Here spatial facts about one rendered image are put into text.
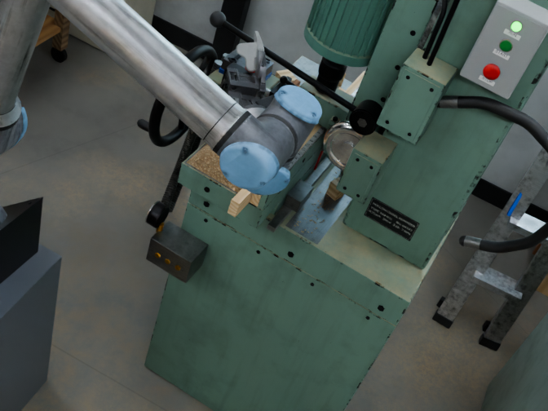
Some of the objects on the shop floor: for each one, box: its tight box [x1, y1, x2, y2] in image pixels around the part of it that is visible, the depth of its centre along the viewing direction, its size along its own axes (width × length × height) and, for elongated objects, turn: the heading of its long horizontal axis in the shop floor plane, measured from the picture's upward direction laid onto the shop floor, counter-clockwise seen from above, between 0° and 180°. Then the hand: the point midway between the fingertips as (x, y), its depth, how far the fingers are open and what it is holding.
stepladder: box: [432, 148, 548, 351], centre depth 253 cm, size 27×25×116 cm
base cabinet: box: [144, 202, 397, 411], centre depth 227 cm, size 45×58×71 cm
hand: (247, 58), depth 173 cm, fingers closed on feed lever, 14 cm apart
